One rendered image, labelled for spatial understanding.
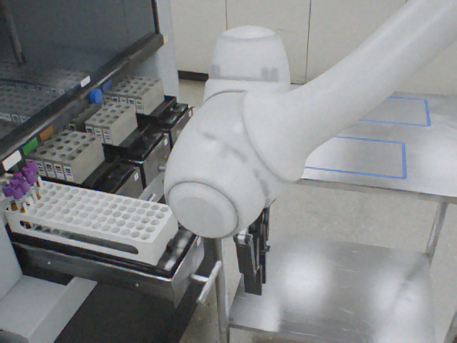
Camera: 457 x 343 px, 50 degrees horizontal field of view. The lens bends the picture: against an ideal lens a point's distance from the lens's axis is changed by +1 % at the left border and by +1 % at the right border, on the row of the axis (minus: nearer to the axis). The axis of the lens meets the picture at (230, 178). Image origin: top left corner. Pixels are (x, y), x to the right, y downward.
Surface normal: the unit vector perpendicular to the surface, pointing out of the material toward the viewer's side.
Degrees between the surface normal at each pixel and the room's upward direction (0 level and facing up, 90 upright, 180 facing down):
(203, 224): 95
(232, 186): 54
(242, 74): 86
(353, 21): 90
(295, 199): 0
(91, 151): 90
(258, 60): 63
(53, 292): 0
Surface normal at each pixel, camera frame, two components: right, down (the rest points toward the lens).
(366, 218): -0.04, -0.81
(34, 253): -0.33, 0.55
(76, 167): 0.95, 0.16
